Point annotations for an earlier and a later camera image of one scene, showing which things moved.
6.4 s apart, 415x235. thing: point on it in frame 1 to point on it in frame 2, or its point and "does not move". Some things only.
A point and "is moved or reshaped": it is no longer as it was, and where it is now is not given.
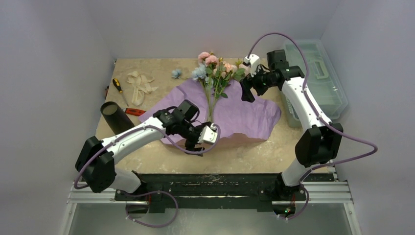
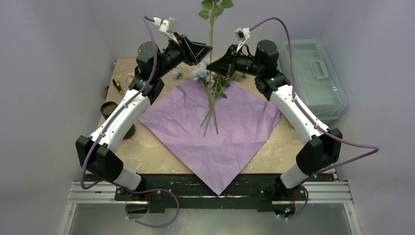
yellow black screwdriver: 116,82 does not move
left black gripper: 190,147 to 192,52
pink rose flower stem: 209,60 to 211,9
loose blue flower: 176,73 does not move
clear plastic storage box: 322,78 does not move
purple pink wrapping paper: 232,115 is moved or reshaped
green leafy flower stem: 240,73 does not move
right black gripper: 249,84 to 232,59
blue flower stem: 199,73 does not move
